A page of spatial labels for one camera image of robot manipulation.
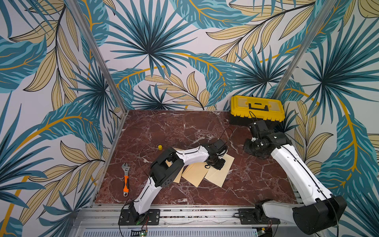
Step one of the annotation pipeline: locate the left aluminium corner post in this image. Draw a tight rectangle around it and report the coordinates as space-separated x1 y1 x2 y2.
67 0 128 116

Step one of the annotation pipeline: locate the right aluminium corner post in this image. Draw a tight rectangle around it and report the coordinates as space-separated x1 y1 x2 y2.
271 0 337 100

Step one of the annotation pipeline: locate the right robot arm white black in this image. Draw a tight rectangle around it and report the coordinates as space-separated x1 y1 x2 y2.
243 120 347 235

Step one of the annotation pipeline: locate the aluminium corner post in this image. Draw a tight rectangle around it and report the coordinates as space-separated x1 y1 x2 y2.
271 0 337 100
67 0 128 116

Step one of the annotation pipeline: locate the yellow black toolbox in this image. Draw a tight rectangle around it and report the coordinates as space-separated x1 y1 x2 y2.
230 95 285 127

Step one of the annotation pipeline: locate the manila envelope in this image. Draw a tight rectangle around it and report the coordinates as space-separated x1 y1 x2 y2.
165 161 184 184
204 154 235 188
182 163 209 188

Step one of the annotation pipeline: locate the orange adjustable wrench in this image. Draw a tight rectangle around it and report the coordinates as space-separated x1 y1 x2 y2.
121 163 130 197

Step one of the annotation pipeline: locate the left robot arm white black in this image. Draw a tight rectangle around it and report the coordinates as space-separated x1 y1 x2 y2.
118 139 228 226

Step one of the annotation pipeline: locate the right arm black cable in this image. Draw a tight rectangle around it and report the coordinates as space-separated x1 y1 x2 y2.
278 145 340 237

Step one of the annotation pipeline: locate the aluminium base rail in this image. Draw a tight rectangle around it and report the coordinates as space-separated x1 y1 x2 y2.
68 204 305 237

